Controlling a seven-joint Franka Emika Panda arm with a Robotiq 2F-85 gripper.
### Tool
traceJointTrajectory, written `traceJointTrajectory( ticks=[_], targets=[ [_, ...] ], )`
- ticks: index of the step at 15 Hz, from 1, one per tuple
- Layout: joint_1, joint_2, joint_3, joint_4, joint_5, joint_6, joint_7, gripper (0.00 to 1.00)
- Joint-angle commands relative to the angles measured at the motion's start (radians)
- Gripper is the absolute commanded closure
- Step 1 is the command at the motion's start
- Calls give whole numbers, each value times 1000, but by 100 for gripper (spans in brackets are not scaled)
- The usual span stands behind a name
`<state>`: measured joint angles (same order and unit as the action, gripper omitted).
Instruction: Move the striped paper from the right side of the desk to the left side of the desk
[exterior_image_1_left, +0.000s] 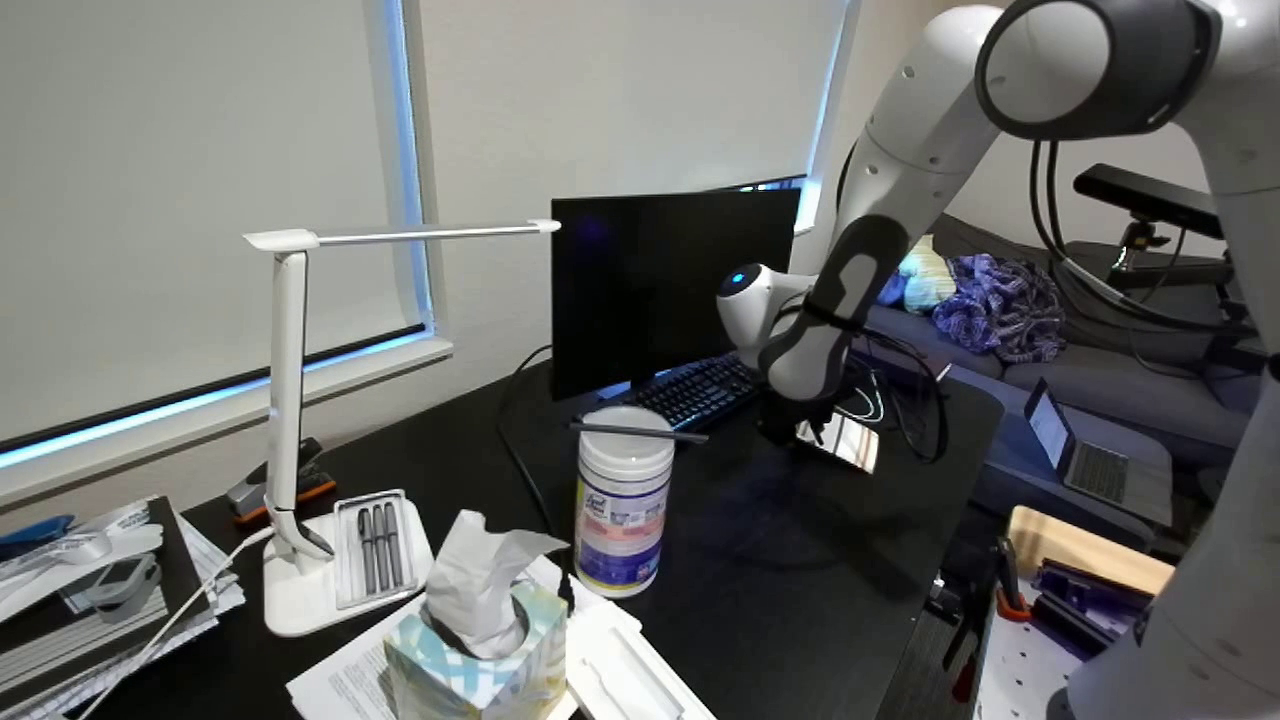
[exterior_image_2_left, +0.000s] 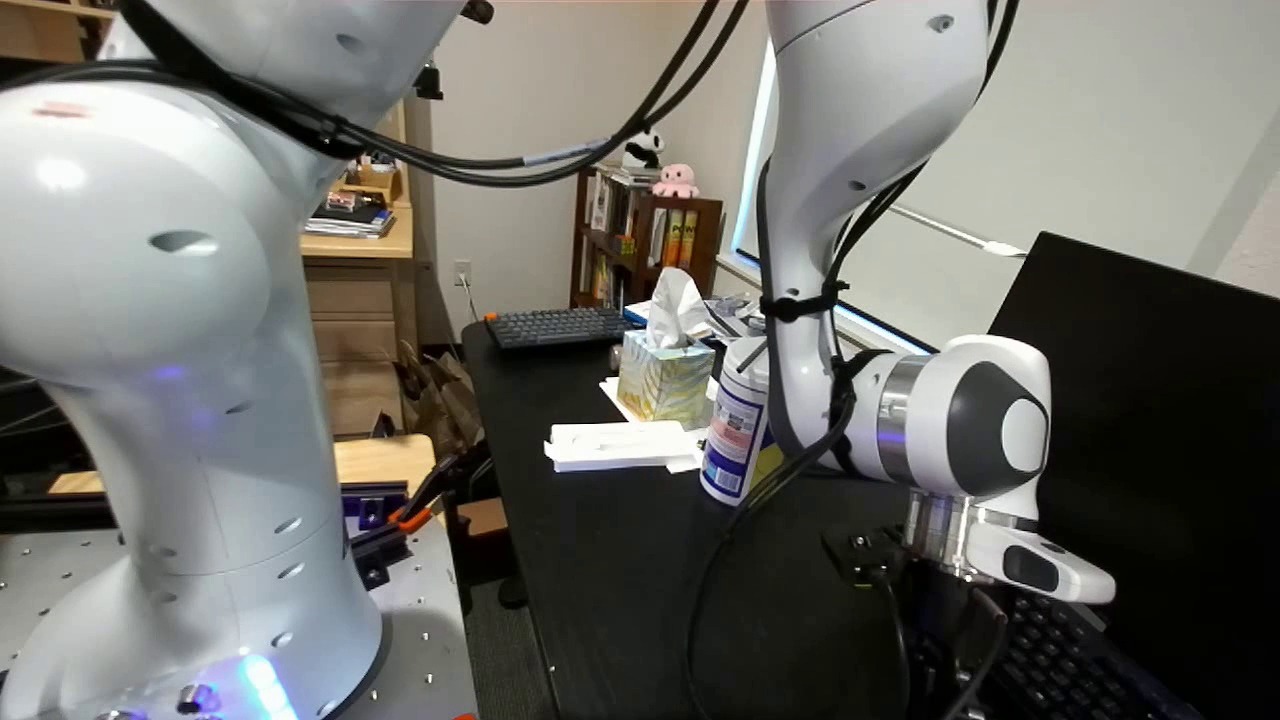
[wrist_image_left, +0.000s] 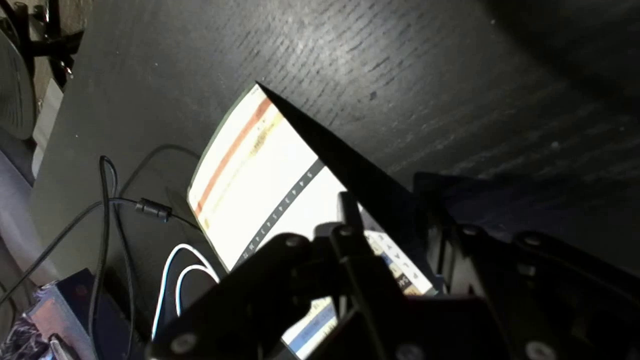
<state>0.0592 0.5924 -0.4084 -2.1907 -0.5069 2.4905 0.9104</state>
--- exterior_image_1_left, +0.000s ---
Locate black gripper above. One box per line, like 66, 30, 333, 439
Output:
777, 376, 887, 437

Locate white desk lamp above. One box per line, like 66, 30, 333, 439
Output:
238, 216, 562, 640

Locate black keyboard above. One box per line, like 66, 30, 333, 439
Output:
582, 348, 770, 439

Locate light blue cloth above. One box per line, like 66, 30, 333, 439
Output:
875, 237, 958, 321

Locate long black pen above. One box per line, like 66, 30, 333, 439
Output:
571, 412, 717, 450

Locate black computer monitor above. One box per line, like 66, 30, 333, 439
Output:
546, 178, 809, 406

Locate purple cloth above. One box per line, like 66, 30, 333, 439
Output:
927, 251, 1066, 367

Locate white wipes canister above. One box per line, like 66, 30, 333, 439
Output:
571, 406, 679, 605

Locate open laptop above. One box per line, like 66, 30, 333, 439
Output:
1018, 382, 1180, 533

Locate wooden box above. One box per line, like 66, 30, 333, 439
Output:
1001, 502, 1180, 605

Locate grey sofa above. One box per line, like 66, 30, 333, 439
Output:
863, 214, 1280, 530

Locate purple tool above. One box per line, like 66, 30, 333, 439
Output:
1029, 556, 1160, 659

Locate white roller blind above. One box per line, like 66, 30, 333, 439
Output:
415, 0, 856, 366
0, 0, 430, 453

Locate patterned tissue box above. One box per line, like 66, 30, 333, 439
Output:
381, 507, 574, 720

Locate dark pen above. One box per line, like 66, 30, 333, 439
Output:
351, 502, 382, 599
373, 502, 397, 597
382, 498, 408, 593

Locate black orange stapler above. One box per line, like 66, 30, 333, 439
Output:
225, 437, 338, 530

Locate white printed paper sheets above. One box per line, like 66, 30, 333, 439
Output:
282, 554, 717, 720

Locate stack of papers and bags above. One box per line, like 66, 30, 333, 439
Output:
0, 492, 250, 720

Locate black camera stand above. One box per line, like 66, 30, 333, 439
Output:
1072, 162, 1230, 293

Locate white lamp cable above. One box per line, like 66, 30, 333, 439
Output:
74, 526, 279, 720

